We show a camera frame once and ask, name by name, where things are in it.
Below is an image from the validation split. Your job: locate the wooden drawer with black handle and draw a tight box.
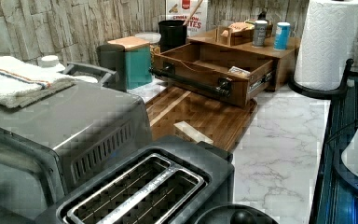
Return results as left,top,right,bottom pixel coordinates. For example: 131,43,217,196
149,42,275,107

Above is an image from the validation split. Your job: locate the small packet in drawer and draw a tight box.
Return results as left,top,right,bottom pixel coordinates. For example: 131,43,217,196
228,66,250,77

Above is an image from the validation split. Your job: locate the wooden drawer cabinet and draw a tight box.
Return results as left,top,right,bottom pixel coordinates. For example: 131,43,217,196
187,28,300,91

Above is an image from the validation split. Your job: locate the wooden cutting board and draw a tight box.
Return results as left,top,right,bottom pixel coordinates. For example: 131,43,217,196
146,87,257,151

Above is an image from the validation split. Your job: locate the teal canister with wooden lid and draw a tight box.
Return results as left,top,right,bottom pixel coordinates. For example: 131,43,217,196
109,36,152,90

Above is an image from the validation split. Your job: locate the black two-slot toaster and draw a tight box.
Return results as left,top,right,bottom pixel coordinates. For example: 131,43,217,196
35,136,234,224

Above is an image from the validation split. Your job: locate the white lidded jar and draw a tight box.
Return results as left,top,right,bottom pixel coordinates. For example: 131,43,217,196
135,32,161,53

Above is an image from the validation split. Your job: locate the black utensil cup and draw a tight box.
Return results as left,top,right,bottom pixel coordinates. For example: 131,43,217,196
158,20,187,52

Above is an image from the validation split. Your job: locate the cinnamon cereal box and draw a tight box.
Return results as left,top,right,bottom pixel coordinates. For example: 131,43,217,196
165,0,209,36

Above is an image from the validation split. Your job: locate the wooden napkin holder box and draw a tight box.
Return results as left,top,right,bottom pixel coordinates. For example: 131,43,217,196
216,21,273,46

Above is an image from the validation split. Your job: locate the grey spice shaker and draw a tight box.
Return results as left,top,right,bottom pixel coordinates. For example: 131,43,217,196
252,21,268,48

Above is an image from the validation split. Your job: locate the black round knob lid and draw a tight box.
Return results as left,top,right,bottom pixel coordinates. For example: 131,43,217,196
194,203,278,224

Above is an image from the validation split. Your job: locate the blue salt can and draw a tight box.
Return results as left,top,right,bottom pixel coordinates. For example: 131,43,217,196
274,21,291,50

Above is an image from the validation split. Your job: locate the black paper towel holder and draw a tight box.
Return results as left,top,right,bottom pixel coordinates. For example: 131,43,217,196
288,59,354,100

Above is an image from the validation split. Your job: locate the white bottle cap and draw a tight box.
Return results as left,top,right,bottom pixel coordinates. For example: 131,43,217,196
39,55,65,72

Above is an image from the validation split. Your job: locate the silver toaster oven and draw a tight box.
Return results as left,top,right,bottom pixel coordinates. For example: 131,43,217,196
0,82,152,224

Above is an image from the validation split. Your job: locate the folded white striped towel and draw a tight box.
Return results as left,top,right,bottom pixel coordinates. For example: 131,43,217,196
0,56,75,108

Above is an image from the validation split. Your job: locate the white paper towel roll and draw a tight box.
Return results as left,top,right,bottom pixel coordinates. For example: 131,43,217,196
294,0,358,91

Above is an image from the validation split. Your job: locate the dark grey appliance with handle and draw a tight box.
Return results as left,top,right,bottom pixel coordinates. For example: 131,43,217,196
62,44,127,92

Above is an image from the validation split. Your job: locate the wooden spoon handle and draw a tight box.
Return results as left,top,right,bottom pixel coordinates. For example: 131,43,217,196
183,0,203,26

